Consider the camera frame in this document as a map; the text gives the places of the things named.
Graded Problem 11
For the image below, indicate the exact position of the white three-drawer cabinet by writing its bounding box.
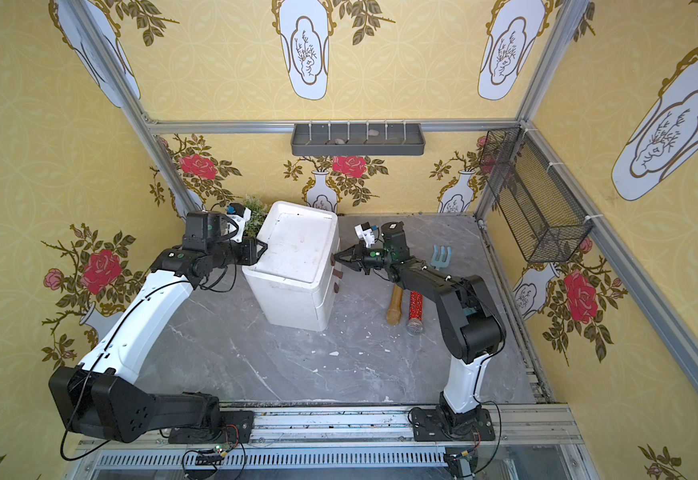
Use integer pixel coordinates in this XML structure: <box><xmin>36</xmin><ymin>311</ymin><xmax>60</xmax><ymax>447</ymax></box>
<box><xmin>242</xmin><ymin>201</ymin><xmax>343</xmax><ymax>332</ymax></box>

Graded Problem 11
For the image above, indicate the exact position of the red glitter microphone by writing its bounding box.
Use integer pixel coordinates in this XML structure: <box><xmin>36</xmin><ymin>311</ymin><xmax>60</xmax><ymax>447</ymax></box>
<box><xmin>406</xmin><ymin>291</ymin><xmax>424</xmax><ymax>335</ymax></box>

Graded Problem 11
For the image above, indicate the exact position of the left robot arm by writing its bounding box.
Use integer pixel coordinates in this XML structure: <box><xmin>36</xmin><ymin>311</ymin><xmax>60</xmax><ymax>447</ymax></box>
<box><xmin>49</xmin><ymin>203</ymin><xmax>268</xmax><ymax>443</ymax></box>

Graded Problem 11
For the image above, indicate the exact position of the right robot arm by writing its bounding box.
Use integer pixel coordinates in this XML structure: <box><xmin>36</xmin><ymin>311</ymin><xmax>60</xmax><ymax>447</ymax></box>
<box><xmin>333</xmin><ymin>221</ymin><xmax>506</xmax><ymax>426</ymax></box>

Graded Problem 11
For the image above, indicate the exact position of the small green potted plant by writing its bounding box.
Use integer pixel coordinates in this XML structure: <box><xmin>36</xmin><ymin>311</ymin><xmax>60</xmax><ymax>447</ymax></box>
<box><xmin>242</xmin><ymin>195</ymin><xmax>271</xmax><ymax>237</ymax></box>

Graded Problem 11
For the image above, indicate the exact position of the light blue garden fork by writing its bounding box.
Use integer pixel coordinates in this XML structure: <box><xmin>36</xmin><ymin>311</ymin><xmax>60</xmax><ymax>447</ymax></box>
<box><xmin>430</xmin><ymin>245</ymin><xmax>452</xmax><ymax>270</ymax></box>

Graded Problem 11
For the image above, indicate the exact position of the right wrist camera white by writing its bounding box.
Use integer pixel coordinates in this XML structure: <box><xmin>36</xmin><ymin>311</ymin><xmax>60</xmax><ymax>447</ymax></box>
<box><xmin>355</xmin><ymin>222</ymin><xmax>379</xmax><ymax>248</ymax></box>

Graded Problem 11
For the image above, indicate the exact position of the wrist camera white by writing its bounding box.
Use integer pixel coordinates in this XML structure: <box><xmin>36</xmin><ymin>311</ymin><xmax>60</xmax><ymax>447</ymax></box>
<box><xmin>226</xmin><ymin>203</ymin><xmax>251</xmax><ymax>243</ymax></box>
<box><xmin>355</xmin><ymin>222</ymin><xmax>379</xmax><ymax>248</ymax></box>

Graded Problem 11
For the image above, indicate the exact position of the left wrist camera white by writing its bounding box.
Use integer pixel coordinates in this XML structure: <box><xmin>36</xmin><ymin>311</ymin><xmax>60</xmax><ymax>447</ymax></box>
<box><xmin>226</xmin><ymin>203</ymin><xmax>251</xmax><ymax>243</ymax></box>

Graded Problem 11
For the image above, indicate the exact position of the grey wall shelf tray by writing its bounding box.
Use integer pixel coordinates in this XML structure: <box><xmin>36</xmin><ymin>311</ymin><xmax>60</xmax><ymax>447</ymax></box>
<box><xmin>291</xmin><ymin>121</ymin><xmax>426</xmax><ymax>157</ymax></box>

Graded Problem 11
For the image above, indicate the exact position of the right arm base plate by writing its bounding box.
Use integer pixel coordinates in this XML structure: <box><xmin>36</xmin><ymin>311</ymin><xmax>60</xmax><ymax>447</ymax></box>
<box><xmin>407</xmin><ymin>405</ymin><xmax>496</xmax><ymax>442</ymax></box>

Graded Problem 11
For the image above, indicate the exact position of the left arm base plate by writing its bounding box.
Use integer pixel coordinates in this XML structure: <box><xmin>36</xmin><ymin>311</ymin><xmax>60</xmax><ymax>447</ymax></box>
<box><xmin>168</xmin><ymin>410</ymin><xmax>255</xmax><ymax>445</ymax></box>

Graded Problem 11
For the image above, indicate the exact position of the black wire mesh basket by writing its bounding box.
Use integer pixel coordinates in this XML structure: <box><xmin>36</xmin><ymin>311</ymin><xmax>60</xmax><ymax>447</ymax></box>
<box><xmin>482</xmin><ymin>127</ymin><xmax>593</xmax><ymax>263</ymax></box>

